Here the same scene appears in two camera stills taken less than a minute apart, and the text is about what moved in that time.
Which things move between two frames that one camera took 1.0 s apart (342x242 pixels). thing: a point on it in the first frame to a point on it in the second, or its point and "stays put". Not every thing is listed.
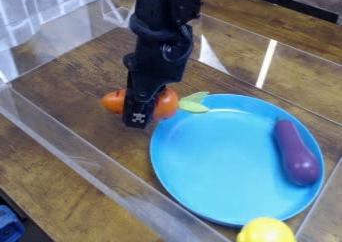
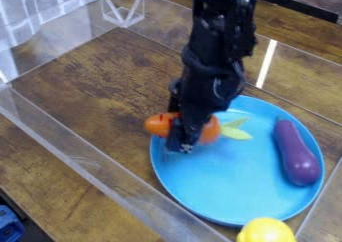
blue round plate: x=216 y=161 stays put
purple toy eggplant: x=301 y=161 stays put
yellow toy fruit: x=266 y=230 stays put
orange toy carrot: x=168 y=102 to x=158 y=123
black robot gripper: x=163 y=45 to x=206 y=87
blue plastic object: x=12 y=229 stays put
